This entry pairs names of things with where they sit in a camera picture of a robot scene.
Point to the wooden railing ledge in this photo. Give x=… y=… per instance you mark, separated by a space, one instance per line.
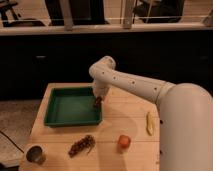
x=108 y=28

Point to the dark grape bunch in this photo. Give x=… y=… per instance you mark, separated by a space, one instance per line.
x=88 y=142

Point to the orange round fruit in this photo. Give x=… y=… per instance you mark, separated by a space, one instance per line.
x=124 y=141

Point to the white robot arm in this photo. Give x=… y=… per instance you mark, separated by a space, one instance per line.
x=185 y=111

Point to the green plastic tray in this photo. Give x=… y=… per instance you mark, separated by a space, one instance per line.
x=72 y=106

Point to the yellow banana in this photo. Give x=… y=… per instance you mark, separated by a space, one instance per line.
x=150 y=124

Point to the metal cup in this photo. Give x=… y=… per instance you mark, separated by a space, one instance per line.
x=35 y=154

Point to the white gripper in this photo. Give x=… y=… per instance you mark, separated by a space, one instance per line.
x=100 y=89

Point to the black chair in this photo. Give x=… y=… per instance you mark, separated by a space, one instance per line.
x=7 y=5

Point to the dark red pepper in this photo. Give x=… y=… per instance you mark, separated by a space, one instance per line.
x=97 y=102

